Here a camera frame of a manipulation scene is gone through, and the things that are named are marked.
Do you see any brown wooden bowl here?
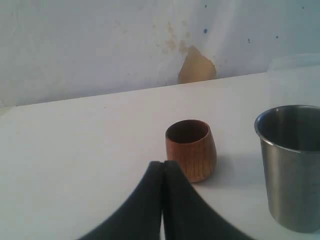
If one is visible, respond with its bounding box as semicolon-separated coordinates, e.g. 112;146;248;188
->
165;119;217;183

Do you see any stainless steel cup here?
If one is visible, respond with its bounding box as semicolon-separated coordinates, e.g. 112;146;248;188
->
254;105;320;233

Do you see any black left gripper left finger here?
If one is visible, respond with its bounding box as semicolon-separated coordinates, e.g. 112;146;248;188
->
81;161;165;240

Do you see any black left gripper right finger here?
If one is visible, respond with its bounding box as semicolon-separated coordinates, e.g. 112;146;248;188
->
162;161;250;240

